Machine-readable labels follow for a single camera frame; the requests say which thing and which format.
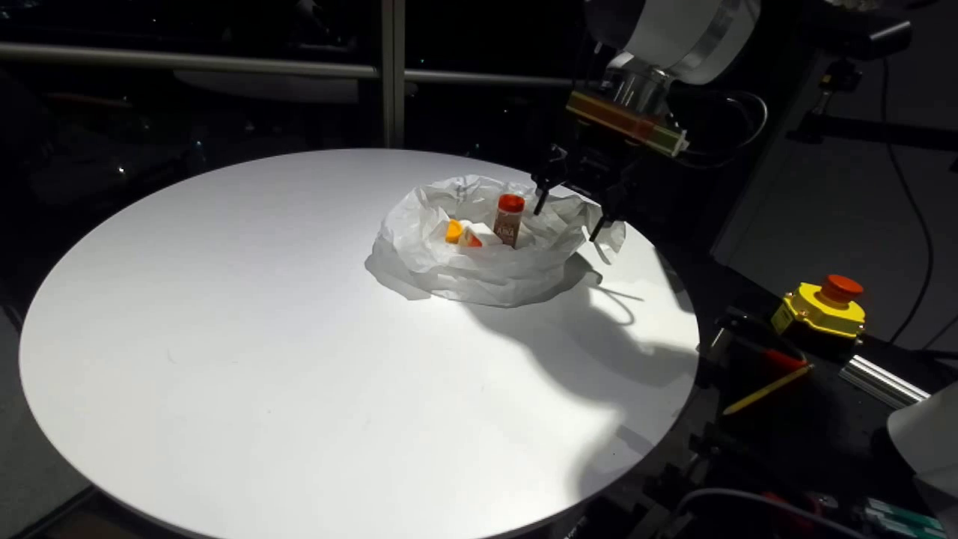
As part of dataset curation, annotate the teal handled tool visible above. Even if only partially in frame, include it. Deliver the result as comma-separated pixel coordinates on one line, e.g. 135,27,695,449
862,496,946,539

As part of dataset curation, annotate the grey horizontal window rail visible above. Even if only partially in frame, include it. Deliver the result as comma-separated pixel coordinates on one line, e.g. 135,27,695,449
0,39,579,94

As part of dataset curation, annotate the thin black cable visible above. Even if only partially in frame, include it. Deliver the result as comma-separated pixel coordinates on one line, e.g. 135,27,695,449
877,55,939,349

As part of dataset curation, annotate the translucent white plastic bag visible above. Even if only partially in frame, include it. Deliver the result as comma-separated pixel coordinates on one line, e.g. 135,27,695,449
364,174,629,310

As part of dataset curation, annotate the white curved panel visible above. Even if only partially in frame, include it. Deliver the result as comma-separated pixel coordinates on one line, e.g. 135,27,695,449
885,380,958,503

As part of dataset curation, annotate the grey vertical window post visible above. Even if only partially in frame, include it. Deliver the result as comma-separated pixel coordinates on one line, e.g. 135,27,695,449
379,0,410,151

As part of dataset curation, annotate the red handled tool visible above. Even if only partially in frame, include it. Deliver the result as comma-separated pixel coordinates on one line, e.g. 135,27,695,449
763,346,810,374

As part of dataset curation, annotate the yellow-green wrist camera mount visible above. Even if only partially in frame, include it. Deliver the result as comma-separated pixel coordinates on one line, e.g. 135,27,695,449
564,88,693,162

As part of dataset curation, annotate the silver aluminium profile bar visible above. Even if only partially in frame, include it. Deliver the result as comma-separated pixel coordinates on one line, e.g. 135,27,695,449
840,353,933,410

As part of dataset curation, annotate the spice bottle with red cap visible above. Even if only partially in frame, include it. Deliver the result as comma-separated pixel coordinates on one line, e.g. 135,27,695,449
491,192,527,249

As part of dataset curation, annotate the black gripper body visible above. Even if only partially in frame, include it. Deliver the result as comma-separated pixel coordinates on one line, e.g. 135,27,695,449
539,132,647,211

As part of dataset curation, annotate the yellow emergency stop button box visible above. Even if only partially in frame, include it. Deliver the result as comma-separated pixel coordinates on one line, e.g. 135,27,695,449
771,274,870,341

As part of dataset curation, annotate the yellow pencil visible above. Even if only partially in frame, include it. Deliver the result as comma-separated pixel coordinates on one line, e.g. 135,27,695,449
720,362,819,419

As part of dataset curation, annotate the black camera on stand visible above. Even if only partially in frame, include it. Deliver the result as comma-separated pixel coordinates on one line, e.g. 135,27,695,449
798,7,918,66

